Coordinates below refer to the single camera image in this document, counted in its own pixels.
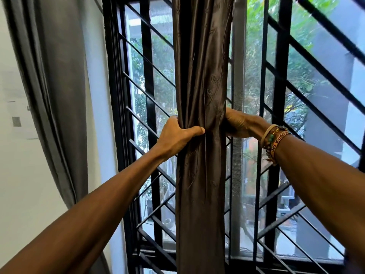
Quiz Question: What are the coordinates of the person's right hand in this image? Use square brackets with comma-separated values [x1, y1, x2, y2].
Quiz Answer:
[224, 107, 271, 140]

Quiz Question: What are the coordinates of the person's left hand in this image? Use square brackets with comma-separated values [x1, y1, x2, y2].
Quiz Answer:
[155, 115, 206, 160]

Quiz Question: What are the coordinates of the dark brown curtain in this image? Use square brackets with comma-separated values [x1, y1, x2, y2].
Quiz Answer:
[172, 0, 235, 274]

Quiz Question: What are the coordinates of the grey curtain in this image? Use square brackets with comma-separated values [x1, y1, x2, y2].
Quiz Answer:
[1, 0, 112, 274]

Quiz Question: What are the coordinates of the person's left forearm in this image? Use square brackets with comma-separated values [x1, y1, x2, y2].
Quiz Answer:
[0, 145, 169, 274]

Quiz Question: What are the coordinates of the person's right forearm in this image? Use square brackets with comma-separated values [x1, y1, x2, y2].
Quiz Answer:
[275, 134, 365, 254]

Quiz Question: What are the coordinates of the green beaded bracelet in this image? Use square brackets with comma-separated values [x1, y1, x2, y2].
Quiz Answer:
[263, 126, 287, 157]

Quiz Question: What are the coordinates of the orange woven patterned bracelet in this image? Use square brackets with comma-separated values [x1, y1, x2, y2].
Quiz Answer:
[269, 131, 291, 166]

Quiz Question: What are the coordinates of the grey outdoor building wall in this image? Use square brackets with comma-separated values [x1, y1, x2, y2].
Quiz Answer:
[285, 0, 365, 260]

